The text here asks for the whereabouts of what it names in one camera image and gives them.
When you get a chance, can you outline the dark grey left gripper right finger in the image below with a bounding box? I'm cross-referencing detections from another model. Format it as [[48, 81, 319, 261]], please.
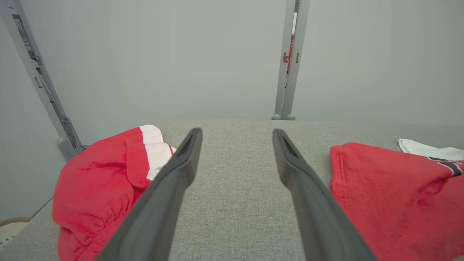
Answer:
[[272, 128, 377, 261]]

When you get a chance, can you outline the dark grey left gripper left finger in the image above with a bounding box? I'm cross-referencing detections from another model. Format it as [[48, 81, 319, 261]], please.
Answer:
[[96, 127, 203, 261]]

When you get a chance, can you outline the red shirt with white band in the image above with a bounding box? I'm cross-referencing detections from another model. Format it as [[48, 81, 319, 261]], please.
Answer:
[[53, 124, 177, 261]]

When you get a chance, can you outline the red garment with striped trim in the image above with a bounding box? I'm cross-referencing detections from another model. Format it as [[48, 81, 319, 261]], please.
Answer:
[[330, 138, 464, 261]]

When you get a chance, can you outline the red sign with white characters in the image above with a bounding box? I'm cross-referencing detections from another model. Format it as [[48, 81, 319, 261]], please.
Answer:
[[283, 34, 295, 71]]

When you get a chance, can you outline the grey double partition post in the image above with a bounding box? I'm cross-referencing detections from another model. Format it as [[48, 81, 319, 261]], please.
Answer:
[[272, 0, 311, 121]]

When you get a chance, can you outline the grey slotted partition post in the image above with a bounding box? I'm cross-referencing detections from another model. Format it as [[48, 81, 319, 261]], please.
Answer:
[[0, 0, 84, 161]]

